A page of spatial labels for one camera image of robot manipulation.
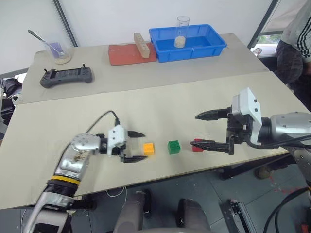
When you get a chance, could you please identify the grey handheld controller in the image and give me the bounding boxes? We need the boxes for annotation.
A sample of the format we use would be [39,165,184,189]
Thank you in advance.
[39,63,95,90]

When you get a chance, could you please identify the wooden block with holes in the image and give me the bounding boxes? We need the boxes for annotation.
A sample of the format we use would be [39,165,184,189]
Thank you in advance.
[133,32,151,59]

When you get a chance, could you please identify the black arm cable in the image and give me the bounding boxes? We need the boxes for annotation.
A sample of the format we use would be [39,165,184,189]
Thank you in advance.
[59,110,121,158]
[243,134,311,150]

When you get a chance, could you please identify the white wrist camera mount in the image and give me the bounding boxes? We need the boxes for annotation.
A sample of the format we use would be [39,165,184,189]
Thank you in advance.
[106,125,128,157]
[231,87,263,144]

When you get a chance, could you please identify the tall glass beaker with grains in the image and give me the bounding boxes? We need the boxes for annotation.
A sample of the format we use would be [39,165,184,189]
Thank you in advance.
[173,16,190,49]

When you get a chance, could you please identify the thin white cable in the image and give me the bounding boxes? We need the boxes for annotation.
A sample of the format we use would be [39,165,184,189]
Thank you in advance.
[105,186,128,209]

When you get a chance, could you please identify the black floor cable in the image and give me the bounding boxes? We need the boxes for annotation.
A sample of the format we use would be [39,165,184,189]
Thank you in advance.
[263,186,311,233]

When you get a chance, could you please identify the green cube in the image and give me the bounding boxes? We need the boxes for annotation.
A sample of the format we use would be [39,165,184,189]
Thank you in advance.
[167,139,181,155]

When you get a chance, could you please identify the orange cube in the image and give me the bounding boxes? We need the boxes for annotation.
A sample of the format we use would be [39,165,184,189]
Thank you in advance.
[143,142,155,156]

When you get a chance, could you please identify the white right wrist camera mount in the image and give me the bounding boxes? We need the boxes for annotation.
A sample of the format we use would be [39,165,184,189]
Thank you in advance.
[231,87,263,144]

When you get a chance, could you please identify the dark grey rounded shape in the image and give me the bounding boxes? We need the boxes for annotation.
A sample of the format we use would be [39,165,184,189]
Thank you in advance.
[113,190,152,233]
[176,198,211,233]

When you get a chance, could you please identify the wide glass beaker with grains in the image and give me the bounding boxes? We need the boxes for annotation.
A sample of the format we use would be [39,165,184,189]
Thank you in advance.
[40,39,74,65]

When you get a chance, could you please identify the black table frame bar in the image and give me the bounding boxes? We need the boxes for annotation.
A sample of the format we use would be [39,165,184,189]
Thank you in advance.
[218,154,296,181]

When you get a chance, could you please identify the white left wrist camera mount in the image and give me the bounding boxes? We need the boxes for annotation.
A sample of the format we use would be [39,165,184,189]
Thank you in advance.
[106,125,128,157]

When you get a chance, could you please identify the dark clutter beside table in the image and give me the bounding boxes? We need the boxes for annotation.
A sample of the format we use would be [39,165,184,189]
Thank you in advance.
[0,69,29,127]

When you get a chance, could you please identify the black aluminium profile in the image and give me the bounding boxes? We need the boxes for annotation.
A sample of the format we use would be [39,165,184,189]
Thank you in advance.
[220,199,258,233]

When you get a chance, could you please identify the red mat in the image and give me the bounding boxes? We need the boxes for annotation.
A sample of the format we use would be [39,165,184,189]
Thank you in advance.
[108,43,158,67]

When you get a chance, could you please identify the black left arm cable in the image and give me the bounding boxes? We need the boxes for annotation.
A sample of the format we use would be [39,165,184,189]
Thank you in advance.
[59,110,121,158]

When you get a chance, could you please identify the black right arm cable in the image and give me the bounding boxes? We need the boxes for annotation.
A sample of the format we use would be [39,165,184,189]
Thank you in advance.
[243,134,311,150]

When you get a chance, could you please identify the person in striped jacket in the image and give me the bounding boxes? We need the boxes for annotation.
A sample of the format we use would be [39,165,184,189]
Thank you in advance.
[275,0,311,111]

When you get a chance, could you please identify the red cube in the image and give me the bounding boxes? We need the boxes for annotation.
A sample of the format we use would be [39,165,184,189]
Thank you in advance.
[191,138,205,153]

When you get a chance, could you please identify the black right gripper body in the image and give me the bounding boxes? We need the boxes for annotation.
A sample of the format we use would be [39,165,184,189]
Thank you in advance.
[226,112,254,145]

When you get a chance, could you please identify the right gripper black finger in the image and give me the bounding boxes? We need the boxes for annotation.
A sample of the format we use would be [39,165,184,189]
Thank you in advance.
[190,135,236,156]
[194,108,232,121]

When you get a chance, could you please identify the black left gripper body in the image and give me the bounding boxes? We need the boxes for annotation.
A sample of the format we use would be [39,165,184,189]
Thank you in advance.
[113,130,131,160]

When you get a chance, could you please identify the blue plastic bin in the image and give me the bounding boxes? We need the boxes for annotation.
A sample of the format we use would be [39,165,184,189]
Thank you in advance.
[148,23,228,64]

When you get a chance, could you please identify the metal spoon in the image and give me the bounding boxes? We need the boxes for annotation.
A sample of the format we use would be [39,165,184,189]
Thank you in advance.
[27,29,66,56]

